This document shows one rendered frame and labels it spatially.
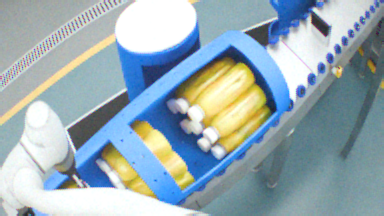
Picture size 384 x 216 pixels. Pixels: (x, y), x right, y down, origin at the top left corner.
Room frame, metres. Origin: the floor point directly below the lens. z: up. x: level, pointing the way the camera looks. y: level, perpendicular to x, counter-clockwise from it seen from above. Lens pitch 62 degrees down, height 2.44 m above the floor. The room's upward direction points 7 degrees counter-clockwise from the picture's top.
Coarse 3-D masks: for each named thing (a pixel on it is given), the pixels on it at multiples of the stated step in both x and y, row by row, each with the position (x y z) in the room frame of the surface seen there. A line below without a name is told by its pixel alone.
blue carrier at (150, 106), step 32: (192, 64) 0.78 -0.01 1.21; (256, 64) 0.75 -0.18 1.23; (160, 96) 0.69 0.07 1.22; (288, 96) 0.70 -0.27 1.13; (128, 128) 0.62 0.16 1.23; (160, 128) 0.72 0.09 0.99; (96, 160) 0.62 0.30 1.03; (128, 160) 0.53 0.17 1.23; (192, 160) 0.63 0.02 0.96; (224, 160) 0.56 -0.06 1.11; (160, 192) 0.46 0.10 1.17; (192, 192) 0.49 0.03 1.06
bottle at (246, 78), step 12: (228, 72) 0.77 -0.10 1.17; (240, 72) 0.76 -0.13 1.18; (216, 84) 0.73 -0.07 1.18; (228, 84) 0.73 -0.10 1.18; (240, 84) 0.73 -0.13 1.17; (252, 84) 0.74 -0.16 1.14; (204, 96) 0.71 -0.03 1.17; (216, 96) 0.70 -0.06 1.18; (228, 96) 0.70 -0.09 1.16; (204, 108) 0.68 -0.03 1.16; (216, 108) 0.68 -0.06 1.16
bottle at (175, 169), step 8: (160, 160) 0.57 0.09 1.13; (168, 160) 0.57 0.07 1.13; (176, 160) 0.56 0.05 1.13; (168, 168) 0.54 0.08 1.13; (176, 168) 0.54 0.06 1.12; (184, 168) 0.55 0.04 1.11; (176, 176) 0.53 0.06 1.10; (136, 184) 0.50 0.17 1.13; (144, 184) 0.50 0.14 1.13; (136, 192) 0.48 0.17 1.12; (144, 192) 0.48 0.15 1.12; (152, 192) 0.48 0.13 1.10
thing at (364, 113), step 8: (376, 72) 0.87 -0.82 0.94; (376, 80) 0.85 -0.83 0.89; (376, 88) 0.84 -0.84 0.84; (368, 96) 0.86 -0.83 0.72; (376, 96) 0.85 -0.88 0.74; (368, 104) 0.85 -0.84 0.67; (360, 112) 0.87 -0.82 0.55; (368, 112) 0.83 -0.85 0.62; (360, 120) 0.85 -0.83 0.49; (360, 128) 0.84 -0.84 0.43; (352, 136) 0.86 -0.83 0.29; (352, 144) 0.84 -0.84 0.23; (344, 152) 0.86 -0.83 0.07
